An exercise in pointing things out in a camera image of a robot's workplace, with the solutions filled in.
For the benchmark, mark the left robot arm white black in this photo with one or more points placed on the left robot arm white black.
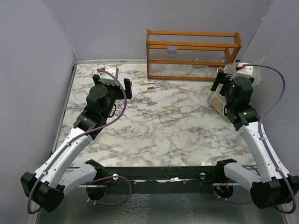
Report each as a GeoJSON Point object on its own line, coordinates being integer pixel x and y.
{"type": "Point", "coordinates": [48, 185]}

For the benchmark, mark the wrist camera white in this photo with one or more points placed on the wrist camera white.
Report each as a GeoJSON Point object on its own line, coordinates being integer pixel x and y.
{"type": "Point", "coordinates": [242, 70]}
{"type": "Point", "coordinates": [107, 79]}

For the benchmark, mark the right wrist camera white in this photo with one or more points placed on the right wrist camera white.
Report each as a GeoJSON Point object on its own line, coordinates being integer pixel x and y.
{"type": "Point", "coordinates": [242, 70]}

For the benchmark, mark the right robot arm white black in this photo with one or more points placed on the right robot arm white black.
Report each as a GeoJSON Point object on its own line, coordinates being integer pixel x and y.
{"type": "Point", "coordinates": [274, 185]}

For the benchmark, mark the small clear plastic cup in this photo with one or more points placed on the small clear plastic cup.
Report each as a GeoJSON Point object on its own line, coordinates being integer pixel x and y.
{"type": "Point", "coordinates": [172, 50]}

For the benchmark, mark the green paper bag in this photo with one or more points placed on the green paper bag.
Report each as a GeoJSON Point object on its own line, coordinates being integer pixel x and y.
{"type": "Point", "coordinates": [216, 100]}

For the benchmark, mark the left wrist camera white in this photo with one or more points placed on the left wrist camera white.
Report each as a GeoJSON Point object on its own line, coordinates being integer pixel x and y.
{"type": "Point", "coordinates": [107, 79]}

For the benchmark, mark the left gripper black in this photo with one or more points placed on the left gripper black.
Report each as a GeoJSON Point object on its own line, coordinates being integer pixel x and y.
{"type": "Point", "coordinates": [127, 87]}

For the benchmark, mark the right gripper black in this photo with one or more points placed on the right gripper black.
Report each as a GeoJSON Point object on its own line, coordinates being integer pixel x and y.
{"type": "Point", "coordinates": [223, 78]}

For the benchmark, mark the green capped marker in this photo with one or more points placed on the green capped marker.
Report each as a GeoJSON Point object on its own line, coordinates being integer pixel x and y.
{"type": "Point", "coordinates": [148, 83]}

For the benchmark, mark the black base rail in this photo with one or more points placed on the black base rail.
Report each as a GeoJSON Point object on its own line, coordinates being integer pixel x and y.
{"type": "Point", "coordinates": [158, 180]}

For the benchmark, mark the orange wooden rack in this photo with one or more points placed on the orange wooden rack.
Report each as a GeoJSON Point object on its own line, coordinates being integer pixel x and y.
{"type": "Point", "coordinates": [194, 53]}

